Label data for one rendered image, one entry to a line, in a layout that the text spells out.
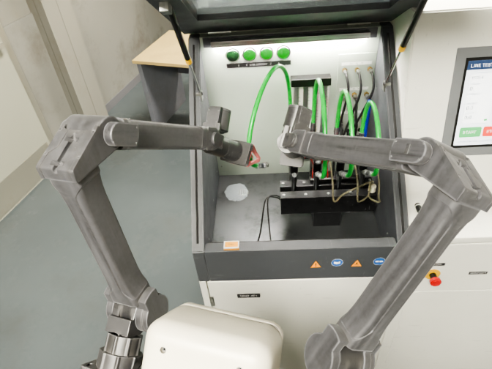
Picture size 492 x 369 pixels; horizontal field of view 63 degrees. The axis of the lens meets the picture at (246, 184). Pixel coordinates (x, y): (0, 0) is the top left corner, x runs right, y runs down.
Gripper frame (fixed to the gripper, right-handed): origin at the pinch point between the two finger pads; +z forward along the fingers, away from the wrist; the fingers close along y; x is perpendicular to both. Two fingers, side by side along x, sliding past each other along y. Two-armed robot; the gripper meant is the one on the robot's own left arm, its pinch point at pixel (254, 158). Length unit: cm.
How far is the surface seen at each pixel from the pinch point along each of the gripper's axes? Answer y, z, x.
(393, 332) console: -29, 76, 50
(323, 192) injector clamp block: -5.9, 34.8, 3.9
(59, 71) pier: 261, 44, -39
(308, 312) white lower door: -7, 47, 50
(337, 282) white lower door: -18, 39, 33
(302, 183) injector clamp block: 2.8, 33.2, 2.7
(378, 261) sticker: -30, 39, 21
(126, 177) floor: 198, 88, 29
